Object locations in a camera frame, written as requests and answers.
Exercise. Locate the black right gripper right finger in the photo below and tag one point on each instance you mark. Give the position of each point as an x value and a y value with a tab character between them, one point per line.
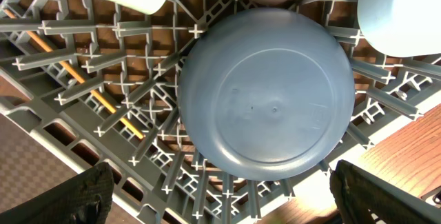
359	195

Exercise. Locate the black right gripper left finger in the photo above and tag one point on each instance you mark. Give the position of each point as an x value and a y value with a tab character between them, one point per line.
85	198

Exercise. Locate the dark blue plate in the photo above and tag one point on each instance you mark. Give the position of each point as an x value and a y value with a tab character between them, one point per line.
266	94

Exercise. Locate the light blue bowl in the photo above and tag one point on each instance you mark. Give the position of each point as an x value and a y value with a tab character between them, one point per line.
401	28

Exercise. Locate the wooden chopstick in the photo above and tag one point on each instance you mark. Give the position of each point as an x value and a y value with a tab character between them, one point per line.
68	67

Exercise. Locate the grey dishwasher rack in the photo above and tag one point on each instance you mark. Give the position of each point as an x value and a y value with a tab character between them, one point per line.
134	60

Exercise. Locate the brown serving tray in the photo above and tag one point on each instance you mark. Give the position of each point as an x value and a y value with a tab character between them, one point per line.
27	168

